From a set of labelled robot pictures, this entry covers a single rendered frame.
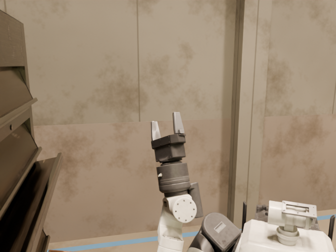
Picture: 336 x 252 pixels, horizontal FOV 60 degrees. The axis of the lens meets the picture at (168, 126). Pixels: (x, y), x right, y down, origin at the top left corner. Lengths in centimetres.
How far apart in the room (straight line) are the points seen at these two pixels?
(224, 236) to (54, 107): 246
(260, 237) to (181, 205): 30
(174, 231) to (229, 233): 19
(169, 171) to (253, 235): 34
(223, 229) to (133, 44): 240
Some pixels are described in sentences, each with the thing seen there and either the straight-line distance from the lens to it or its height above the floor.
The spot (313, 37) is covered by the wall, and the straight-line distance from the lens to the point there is 388.
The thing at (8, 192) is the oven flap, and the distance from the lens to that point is 116.
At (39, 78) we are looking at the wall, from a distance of 312.
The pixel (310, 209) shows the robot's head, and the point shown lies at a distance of 90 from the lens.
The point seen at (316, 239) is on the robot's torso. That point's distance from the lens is 101.
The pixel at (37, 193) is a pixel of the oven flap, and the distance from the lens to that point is 127.
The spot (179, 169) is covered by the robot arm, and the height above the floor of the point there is 162.
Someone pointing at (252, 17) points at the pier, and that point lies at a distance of 325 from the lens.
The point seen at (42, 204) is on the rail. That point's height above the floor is 143.
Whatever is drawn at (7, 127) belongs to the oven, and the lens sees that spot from 127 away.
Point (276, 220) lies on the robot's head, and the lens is 91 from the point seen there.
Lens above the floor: 190
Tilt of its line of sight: 12 degrees down
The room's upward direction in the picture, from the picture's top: straight up
